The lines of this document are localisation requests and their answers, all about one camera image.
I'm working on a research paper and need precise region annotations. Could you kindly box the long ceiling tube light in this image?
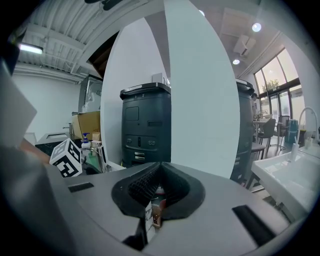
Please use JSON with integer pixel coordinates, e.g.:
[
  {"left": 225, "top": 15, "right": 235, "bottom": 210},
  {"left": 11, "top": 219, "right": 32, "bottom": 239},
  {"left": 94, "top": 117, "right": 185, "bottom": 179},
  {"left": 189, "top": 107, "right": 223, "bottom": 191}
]
[{"left": 18, "top": 43, "right": 44, "bottom": 55}]

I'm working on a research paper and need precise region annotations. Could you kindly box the white curved faucet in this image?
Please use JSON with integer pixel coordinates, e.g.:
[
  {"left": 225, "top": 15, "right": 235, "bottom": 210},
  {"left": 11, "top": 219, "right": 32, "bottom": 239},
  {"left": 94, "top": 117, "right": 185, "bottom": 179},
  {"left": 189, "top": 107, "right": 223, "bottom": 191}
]
[{"left": 298, "top": 106, "right": 320, "bottom": 145}]

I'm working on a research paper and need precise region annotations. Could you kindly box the dark tall cabinet machine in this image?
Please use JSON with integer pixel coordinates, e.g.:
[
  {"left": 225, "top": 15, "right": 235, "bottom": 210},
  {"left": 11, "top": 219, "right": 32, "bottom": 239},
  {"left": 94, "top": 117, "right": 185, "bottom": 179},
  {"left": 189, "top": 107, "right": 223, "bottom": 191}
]
[
  {"left": 229, "top": 78, "right": 256, "bottom": 186},
  {"left": 119, "top": 82, "right": 172, "bottom": 168}
]

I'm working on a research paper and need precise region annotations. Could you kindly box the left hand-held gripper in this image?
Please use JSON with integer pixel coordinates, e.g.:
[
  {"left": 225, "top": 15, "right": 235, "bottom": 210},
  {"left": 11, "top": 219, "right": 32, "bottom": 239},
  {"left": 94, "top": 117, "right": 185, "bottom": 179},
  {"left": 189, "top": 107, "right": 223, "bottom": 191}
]
[{"left": 49, "top": 137, "right": 83, "bottom": 179}]

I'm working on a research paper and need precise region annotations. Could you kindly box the white ceiling air conditioner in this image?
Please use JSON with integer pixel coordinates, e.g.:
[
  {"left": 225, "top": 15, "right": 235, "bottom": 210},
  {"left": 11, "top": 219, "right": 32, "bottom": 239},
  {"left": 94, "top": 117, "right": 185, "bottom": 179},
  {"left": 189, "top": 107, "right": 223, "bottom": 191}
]
[{"left": 233, "top": 34, "right": 257, "bottom": 57}]

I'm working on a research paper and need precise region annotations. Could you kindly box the blue pump soap bottle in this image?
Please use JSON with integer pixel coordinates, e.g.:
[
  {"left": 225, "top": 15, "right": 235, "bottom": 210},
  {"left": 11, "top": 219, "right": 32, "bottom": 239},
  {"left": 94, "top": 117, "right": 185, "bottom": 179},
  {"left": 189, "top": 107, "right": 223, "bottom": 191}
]
[{"left": 80, "top": 132, "right": 91, "bottom": 151}]

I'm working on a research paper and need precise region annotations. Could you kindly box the person's left forearm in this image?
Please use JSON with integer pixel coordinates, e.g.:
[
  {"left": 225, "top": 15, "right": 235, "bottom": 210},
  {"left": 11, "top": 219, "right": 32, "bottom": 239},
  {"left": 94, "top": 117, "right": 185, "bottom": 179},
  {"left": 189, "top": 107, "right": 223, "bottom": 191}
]
[{"left": 19, "top": 138, "right": 52, "bottom": 165}]

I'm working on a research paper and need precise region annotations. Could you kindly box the teal container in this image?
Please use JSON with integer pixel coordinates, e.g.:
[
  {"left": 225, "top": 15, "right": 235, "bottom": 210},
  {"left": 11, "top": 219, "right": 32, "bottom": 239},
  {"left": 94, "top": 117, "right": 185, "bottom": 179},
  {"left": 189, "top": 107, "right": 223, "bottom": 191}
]
[{"left": 287, "top": 119, "right": 300, "bottom": 144}]

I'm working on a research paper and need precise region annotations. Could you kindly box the large glass window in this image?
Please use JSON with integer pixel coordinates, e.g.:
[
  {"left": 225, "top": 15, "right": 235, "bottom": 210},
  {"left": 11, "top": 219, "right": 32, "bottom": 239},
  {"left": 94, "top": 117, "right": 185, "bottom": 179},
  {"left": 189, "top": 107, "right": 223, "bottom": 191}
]
[{"left": 253, "top": 47, "right": 306, "bottom": 131}]

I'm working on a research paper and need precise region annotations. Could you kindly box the dark office chair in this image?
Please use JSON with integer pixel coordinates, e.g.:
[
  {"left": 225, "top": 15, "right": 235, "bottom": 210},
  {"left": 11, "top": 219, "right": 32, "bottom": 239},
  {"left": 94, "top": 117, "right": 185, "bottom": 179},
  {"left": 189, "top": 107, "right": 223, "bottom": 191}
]
[{"left": 256, "top": 118, "right": 277, "bottom": 154}]

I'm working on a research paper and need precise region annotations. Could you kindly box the slim white bottle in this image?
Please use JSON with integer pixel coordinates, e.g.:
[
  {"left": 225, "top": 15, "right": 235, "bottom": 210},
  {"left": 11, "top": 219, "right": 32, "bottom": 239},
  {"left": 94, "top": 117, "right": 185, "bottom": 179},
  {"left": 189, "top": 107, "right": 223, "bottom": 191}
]
[{"left": 291, "top": 136, "right": 300, "bottom": 162}]

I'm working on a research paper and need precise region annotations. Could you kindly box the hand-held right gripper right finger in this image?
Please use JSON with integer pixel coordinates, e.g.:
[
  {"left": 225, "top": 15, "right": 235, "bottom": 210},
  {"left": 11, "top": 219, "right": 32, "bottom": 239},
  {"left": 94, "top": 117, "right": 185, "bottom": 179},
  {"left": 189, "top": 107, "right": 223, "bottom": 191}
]
[{"left": 142, "top": 161, "right": 292, "bottom": 256}]

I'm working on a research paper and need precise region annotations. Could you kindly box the white ceramic sink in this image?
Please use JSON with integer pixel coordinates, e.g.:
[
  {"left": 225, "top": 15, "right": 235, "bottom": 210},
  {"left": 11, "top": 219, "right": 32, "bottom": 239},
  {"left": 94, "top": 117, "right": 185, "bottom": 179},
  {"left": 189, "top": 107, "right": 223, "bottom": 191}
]
[{"left": 250, "top": 146, "right": 320, "bottom": 221}]

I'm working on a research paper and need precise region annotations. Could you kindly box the white box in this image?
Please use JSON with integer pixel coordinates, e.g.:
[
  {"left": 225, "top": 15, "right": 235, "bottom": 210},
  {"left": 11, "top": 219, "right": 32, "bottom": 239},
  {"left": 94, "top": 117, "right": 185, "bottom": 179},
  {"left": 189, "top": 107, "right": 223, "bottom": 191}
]
[{"left": 151, "top": 72, "right": 164, "bottom": 85}]

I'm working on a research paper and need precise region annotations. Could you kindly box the black mesh office chair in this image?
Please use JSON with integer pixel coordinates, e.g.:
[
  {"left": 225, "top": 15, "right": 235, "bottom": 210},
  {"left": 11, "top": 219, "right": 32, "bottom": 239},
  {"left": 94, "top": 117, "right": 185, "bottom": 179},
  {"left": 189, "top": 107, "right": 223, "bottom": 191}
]
[{"left": 276, "top": 114, "right": 291, "bottom": 138}]

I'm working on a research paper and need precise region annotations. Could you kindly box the large cardboard box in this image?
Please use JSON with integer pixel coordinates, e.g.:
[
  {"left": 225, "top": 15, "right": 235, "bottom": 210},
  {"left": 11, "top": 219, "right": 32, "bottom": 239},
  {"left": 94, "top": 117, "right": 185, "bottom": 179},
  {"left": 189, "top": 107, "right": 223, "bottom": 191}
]
[{"left": 71, "top": 110, "right": 102, "bottom": 141}]

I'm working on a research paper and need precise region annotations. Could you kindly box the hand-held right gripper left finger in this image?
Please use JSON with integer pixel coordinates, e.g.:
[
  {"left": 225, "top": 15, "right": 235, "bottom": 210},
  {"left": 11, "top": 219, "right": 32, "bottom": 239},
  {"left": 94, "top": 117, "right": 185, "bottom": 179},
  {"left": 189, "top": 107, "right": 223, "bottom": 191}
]
[{"left": 63, "top": 161, "right": 161, "bottom": 252}]

